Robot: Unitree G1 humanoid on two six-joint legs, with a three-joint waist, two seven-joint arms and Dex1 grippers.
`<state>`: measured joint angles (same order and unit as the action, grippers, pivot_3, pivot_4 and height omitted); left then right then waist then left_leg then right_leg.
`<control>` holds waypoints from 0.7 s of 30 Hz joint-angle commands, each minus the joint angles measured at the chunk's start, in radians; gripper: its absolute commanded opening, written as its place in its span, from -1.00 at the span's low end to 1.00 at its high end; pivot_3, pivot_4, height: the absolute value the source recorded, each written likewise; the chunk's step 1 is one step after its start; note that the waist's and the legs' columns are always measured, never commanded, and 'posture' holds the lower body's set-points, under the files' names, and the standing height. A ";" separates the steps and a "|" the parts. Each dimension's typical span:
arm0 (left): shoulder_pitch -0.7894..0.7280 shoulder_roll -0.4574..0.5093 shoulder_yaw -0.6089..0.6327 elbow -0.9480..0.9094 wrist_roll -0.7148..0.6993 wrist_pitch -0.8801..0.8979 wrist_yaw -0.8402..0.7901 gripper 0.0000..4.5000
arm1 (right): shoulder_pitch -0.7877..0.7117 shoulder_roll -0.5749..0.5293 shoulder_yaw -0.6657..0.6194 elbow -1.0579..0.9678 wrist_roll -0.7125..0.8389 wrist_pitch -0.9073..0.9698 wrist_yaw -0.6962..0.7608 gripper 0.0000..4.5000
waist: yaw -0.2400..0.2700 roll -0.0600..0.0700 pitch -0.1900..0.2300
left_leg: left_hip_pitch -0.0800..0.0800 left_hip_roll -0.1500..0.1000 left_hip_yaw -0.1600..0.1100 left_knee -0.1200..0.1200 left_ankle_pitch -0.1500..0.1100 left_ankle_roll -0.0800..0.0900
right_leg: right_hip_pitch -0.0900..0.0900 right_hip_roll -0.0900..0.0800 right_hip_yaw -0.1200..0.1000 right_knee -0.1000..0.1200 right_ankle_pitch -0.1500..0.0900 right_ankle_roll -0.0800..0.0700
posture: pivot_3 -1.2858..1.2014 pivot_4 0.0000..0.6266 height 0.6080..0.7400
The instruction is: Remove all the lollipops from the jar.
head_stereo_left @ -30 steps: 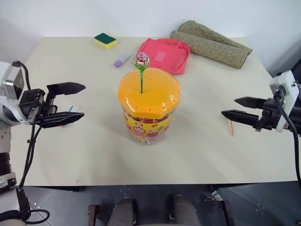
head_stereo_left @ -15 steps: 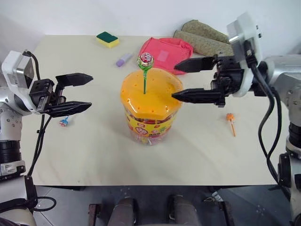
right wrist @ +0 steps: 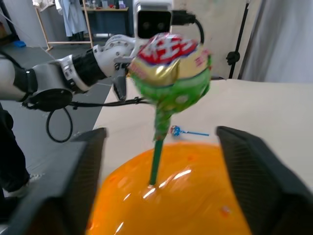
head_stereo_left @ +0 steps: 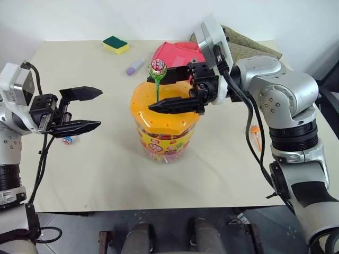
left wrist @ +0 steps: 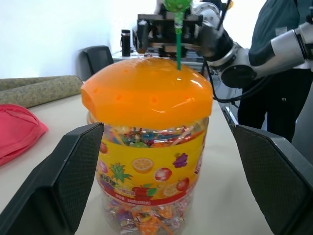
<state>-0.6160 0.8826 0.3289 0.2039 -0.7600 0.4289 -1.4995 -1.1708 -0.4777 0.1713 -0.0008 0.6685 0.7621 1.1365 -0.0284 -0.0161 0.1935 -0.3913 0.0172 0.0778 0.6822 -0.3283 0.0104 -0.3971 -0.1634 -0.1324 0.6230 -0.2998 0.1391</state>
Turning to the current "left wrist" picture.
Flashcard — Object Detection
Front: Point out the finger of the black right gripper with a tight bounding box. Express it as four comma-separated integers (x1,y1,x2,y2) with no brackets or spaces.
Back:
133,20,151,54

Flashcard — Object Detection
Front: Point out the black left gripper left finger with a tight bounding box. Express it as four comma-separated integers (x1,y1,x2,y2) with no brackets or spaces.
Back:
0,121,105,235

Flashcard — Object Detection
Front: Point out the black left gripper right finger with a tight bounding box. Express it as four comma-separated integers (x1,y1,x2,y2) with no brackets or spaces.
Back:
233,124,313,235

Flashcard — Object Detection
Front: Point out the orange domed jar lid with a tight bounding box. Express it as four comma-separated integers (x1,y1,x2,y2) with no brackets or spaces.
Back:
80,56,214,129

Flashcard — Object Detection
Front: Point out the clear plastic lollipop jar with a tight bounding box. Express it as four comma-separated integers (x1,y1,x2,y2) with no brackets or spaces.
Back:
87,111,210,235

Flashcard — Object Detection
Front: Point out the black thermos bottle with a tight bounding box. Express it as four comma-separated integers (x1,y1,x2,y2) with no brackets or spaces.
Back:
120,29,132,57

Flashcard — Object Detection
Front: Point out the green lollipop with green stick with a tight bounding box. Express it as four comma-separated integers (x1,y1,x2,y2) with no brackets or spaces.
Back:
163,0,192,71

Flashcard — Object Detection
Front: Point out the black office chair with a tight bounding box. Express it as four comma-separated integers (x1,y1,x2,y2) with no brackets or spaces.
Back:
78,45,114,81

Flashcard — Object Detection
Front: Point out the pink fabric bag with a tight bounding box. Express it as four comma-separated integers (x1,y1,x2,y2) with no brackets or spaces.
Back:
0,104,49,167

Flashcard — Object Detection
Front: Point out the grey rolled felt mat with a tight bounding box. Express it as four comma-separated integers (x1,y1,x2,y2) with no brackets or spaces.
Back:
0,76,67,92
0,75,84,109

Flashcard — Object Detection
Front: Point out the person in teal shirt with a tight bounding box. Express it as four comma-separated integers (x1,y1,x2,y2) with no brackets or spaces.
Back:
237,0,313,145

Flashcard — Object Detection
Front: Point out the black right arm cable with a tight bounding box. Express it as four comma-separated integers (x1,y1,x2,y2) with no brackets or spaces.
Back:
202,60,276,104

